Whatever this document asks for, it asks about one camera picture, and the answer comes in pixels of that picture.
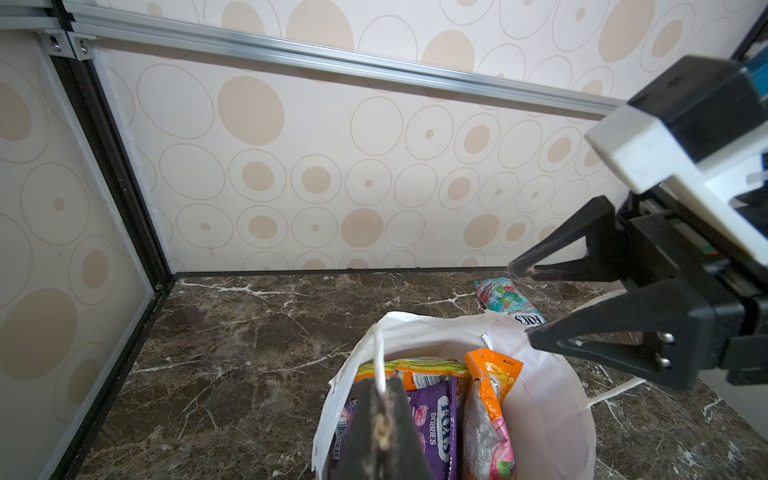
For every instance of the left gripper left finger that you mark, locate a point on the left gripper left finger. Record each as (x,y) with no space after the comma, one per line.
(364,454)

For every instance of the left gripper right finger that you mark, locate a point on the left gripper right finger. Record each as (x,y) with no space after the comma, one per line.
(403,457)

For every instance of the teal Fox's candy packet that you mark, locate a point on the teal Fox's candy packet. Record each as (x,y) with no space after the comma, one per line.
(500,295)

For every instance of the orange red Fox's packet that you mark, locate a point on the orange red Fox's packet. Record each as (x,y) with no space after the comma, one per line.
(487,452)

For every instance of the horizontal aluminium rail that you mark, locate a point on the horizontal aluminium rail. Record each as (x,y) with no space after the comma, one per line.
(118,25)

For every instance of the red yellow Fox's packet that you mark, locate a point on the red yellow Fox's packet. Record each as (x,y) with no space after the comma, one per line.
(425,372)

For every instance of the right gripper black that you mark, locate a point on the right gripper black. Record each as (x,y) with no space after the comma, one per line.
(708,282)

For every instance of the left diagonal aluminium rail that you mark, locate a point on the left diagonal aluminium rail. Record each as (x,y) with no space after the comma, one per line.
(27,15)

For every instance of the left black frame post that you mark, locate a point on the left black frame post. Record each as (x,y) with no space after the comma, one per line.
(84,87)

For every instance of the purple candy packet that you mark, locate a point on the purple candy packet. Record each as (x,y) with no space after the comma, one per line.
(434,411)

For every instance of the white paper bag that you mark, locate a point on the white paper bag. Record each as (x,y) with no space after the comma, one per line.
(548,414)

